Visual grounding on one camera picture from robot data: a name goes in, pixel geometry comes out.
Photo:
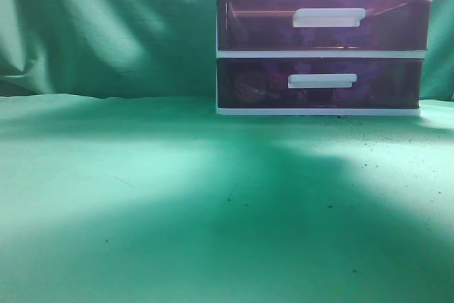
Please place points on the dark translucent middle drawer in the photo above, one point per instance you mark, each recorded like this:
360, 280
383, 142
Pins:
394, 25

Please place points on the dark translucent drawer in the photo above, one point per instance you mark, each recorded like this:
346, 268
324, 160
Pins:
394, 25
261, 83

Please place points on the dark translucent bottom drawer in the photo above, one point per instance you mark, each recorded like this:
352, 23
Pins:
261, 83

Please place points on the green cloth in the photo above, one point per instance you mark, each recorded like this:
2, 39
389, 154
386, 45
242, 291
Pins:
120, 183

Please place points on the white drawer cabinet frame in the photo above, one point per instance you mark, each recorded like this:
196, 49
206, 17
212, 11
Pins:
306, 81

